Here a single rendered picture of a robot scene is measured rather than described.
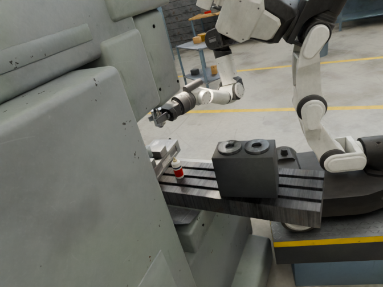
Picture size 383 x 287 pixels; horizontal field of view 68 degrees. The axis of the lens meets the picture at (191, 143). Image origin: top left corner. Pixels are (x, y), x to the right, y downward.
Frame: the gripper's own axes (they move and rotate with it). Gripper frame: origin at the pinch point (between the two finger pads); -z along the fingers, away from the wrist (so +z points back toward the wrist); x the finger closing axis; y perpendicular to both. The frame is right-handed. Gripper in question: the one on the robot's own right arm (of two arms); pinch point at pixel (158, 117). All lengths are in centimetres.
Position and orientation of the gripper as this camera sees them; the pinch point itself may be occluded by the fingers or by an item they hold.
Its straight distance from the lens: 118.7
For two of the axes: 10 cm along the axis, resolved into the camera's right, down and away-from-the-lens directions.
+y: 2.4, 8.4, 4.9
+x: 6.7, 2.2, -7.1
